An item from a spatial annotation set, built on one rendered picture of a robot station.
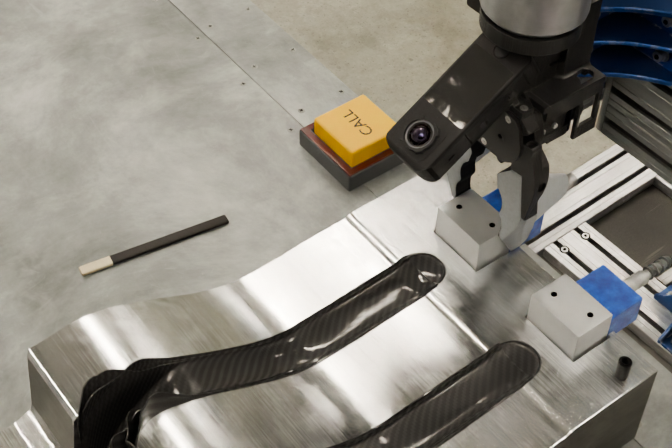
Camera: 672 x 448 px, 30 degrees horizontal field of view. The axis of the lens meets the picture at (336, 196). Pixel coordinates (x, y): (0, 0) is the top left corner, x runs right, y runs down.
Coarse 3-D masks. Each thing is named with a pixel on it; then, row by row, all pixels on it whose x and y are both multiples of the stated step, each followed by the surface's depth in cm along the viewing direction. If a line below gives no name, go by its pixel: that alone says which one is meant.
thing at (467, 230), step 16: (464, 192) 100; (496, 192) 102; (448, 208) 99; (464, 208) 99; (480, 208) 99; (496, 208) 101; (448, 224) 99; (464, 224) 98; (480, 224) 98; (496, 224) 98; (448, 240) 100; (464, 240) 98; (480, 240) 97; (496, 240) 98; (528, 240) 102; (464, 256) 99; (480, 256) 98; (496, 256) 99
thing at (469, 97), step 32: (480, 64) 87; (512, 64) 86; (448, 96) 87; (480, 96) 86; (512, 96) 87; (416, 128) 87; (448, 128) 86; (480, 128) 87; (416, 160) 86; (448, 160) 87
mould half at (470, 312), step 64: (448, 192) 104; (320, 256) 100; (384, 256) 100; (448, 256) 100; (512, 256) 100; (128, 320) 90; (192, 320) 93; (256, 320) 95; (448, 320) 96; (512, 320) 95; (64, 384) 86; (320, 384) 92; (384, 384) 92; (576, 384) 91; (640, 384) 92
